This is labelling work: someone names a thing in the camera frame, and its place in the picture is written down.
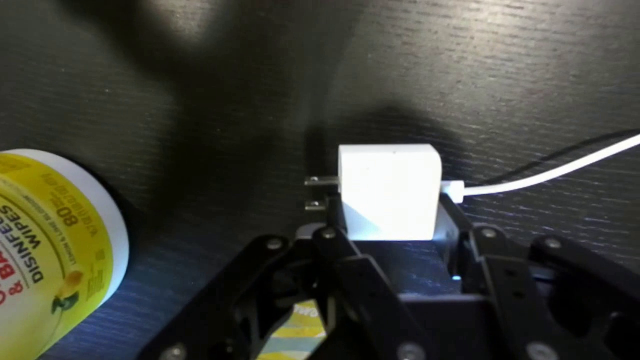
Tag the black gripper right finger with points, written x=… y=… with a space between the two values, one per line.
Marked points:
x=566 y=292

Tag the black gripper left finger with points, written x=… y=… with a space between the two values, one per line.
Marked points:
x=286 y=292

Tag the white charger head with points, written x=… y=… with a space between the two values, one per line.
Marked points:
x=391 y=192

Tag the disinfecting wipes canister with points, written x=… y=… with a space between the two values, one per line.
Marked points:
x=47 y=246

